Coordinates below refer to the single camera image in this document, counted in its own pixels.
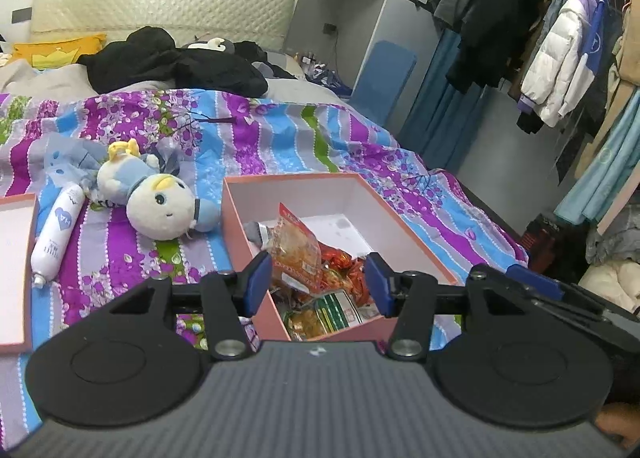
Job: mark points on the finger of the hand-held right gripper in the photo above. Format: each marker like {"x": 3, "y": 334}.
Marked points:
{"x": 535, "y": 283}

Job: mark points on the person's right hand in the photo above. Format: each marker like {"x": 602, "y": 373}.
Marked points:
{"x": 617, "y": 425}

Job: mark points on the black clothing pile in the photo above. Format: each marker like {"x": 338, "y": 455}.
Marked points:
{"x": 150, "y": 63}

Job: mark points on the grey cloth heap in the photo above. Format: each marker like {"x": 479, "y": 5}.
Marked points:
{"x": 615, "y": 238}

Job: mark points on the blue chair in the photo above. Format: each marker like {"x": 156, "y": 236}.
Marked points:
{"x": 385, "y": 78}

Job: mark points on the dark wall switch plate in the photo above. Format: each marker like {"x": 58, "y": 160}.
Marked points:
{"x": 21, "y": 16}

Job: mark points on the purple floral striped blanket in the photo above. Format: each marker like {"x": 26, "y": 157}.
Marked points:
{"x": 300, "y": 138}

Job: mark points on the beige hanging garment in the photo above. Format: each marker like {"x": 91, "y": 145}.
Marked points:
{"x": 622, "y": 83}

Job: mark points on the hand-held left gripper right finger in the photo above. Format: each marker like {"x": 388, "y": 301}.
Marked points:
{"x": 377, "y": 286}

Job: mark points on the clear red label snack packet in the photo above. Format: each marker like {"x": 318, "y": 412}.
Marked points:
{"x": 295, "y": 248}

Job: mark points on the yellow blue duck plush toy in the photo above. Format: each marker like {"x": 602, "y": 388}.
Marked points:
{"x": 160, "y": 208}

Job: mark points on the black hanging coat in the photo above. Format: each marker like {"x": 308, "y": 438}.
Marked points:
{"x": 495, "y": 23}

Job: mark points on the yellow pillow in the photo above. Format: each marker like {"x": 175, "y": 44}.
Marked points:
{"x": 55, "y": 53}

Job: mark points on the pink box lid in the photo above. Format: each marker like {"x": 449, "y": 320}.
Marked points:
{"x": 12, "y": 278}

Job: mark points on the pink cardboard box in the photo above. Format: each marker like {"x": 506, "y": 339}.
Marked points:
{"x": 310, "y": 198}

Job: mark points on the white purple hanging jacket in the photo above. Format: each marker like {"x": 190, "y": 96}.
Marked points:
{"x": 560, "y": 53}

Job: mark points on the wall socket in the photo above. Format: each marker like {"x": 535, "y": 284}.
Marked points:
{"x": 330, "y": 29}

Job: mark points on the white spray bottle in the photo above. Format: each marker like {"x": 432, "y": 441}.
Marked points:
{"x": 57, "y": 233}

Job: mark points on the dark red bag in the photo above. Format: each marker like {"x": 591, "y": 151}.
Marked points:
{"x": 547, "y": 238}

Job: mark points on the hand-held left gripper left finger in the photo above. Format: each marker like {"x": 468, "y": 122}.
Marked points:
{"x": 257, "y": 284}

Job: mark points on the green snack packet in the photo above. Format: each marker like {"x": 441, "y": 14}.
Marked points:
{"x": 335, "y": 313}

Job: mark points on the cream cloth heap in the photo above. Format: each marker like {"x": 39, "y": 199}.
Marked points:
{"x": 610, "y": 283}

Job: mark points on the light blue hanging garment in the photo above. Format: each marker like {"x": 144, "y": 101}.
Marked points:
{"x": 600, "y": 173}

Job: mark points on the grey bed sheet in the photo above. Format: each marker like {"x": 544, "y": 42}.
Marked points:
{"x": 50, "y": 83}

